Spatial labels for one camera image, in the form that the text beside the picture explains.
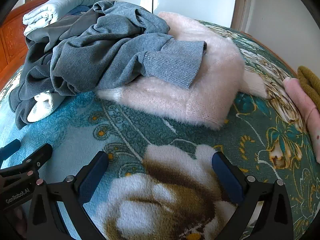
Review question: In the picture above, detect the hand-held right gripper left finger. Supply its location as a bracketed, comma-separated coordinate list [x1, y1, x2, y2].
[26, 151, 109, 240]

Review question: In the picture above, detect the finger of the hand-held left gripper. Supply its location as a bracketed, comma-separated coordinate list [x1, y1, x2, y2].
[0, 139, 22, 162]
[0, 144, 53, 180]

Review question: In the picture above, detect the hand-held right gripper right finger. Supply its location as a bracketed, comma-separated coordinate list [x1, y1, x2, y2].
[212, 151, 294, 240]

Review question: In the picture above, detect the blue-grey knit sweater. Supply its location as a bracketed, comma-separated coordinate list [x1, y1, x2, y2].
[50, 0, 208, 97]

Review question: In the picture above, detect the teal floral plush blanket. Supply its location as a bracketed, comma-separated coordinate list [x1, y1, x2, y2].
[0, 20, 320, 240]

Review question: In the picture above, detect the dark grey hoodie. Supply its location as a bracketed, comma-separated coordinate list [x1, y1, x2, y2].
[10, 10, 100, 130]

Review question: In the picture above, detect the pink fluffy sweater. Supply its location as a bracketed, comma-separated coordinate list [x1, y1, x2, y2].
[96, 11, 272, 130]

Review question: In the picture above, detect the wooden headboard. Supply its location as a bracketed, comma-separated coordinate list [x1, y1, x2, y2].
[0, 0, 53, 88]

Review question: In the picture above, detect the pink folded garment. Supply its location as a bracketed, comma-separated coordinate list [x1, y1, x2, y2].
[283, 77, 320, 164]

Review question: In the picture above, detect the olive yellow garment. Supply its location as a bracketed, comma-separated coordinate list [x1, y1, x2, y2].
[297, 66, 320, 97]

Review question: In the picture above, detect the folded light blue quilt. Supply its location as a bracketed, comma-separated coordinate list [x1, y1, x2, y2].
[23, 0, 105, 36]

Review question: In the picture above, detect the white wardrobe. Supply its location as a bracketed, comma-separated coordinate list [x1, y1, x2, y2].
[77, 0, 237, 28]

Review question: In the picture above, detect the wooden door frame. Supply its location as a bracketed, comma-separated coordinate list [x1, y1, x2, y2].
[230, 0, 250, 32]

